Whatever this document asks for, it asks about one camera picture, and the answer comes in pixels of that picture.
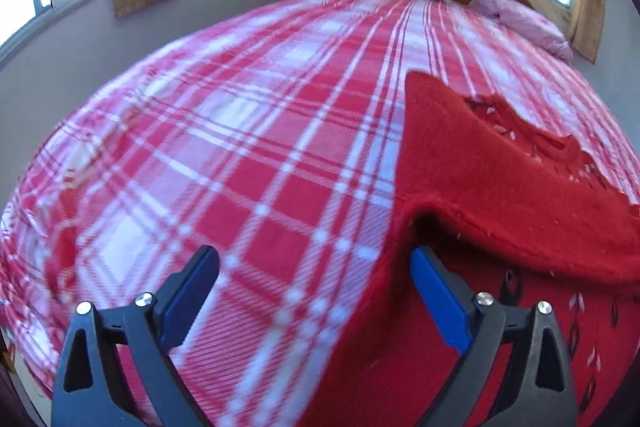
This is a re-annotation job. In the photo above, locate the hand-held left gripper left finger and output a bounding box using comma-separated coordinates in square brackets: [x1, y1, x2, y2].
[50, 245, 221, 427]

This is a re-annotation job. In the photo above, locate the pink crumpled pillow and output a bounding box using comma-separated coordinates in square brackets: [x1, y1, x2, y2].
[472, 0, 575, 62]

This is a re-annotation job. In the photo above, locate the red knit sweater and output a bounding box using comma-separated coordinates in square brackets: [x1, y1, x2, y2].
[320, 71, 640, 427]

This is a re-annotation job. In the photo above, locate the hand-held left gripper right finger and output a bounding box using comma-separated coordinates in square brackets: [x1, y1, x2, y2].
[410, 246, 593, 427]

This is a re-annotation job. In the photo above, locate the red plaid bedsheet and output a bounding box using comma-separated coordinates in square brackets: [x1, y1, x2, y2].
[0, 0, 640, 427]

